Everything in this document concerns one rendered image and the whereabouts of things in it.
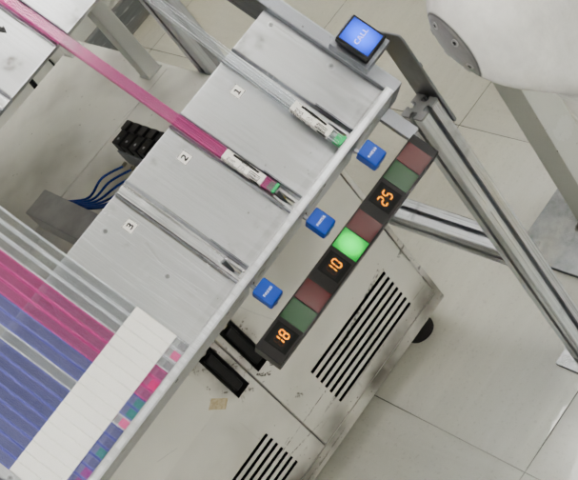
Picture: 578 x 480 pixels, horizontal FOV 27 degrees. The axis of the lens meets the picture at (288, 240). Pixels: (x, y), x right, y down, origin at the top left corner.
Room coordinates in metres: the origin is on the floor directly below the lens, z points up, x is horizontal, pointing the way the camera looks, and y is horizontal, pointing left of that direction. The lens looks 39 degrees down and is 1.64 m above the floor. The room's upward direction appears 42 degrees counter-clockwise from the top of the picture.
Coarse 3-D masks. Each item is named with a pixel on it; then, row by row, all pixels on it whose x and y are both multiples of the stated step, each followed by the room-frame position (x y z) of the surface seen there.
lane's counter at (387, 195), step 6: (378, 186) 1.14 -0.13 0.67; (384, 186) 1.14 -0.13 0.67; (378, 192) 1.14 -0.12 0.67; (384, 192) 1.14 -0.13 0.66; (390, 192) 1.13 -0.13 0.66; (396, 192) 1.13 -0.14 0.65; (372, 198) 1.14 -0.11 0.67; (378, 198) 1.13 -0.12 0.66; (384, 198) 1.13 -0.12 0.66; (390, 198) 1.13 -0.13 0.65; (396, 198) 1.12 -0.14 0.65; (378, 204) 1.13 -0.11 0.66; (384, 204) 1.13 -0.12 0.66; (390, 204) 1.12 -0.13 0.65; (384, 210) 1.12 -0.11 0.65; (390, 210) 1.12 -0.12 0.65
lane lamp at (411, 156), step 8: (408, 144) 1.17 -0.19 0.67; (408, 152) 1.16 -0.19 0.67; (416, 152) 1.15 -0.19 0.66; (424, 152) 1.15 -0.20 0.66; (400, 160) 1.15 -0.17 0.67; (408, 160) 1.15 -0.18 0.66; (416, 160) 1.15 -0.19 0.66; (424, 160) 1.14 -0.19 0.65; (416, 168) 1.14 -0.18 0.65; (424, 168) 1.14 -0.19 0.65
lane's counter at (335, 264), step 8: (328, 256) 1.11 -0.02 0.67; (336, 256) 1.11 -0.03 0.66; (320, 264) 1.11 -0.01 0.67; (328, 264) 1.10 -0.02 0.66; (336, 264) 1.10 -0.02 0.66; (344, 264) 1.10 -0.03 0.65; (328, 272) 1.10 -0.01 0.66; (336, 272) 1.09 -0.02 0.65; (344, 272) 1.09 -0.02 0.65; (336, 280) 1.09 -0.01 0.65
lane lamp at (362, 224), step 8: (360, 216) 1.13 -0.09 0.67; (368, 216) 1.12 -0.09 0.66; (352, 224) 1.12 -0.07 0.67; (360, 224) 1.12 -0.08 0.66; (368, 224) 1.12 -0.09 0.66; (376, 224) 1.11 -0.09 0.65; (360, 232) 1.11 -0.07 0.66; (368, 232) 1.11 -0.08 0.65; (376, 232) 1.11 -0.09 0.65; (368, 240) 1.10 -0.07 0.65
